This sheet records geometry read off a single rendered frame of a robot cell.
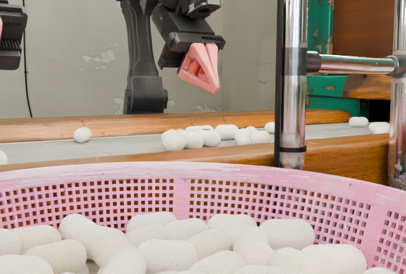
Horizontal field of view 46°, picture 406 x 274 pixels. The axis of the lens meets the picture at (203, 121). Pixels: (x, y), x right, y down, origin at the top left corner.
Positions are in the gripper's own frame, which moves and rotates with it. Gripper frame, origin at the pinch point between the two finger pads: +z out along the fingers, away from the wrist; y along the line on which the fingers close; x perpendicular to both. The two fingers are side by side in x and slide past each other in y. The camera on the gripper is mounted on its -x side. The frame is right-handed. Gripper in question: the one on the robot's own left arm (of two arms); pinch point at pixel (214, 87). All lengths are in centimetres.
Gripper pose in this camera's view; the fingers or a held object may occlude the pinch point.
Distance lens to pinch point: 73.3
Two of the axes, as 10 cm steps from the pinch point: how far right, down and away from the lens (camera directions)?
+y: 8.4, -0.4, 5.5
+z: 4.1, 7.0, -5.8
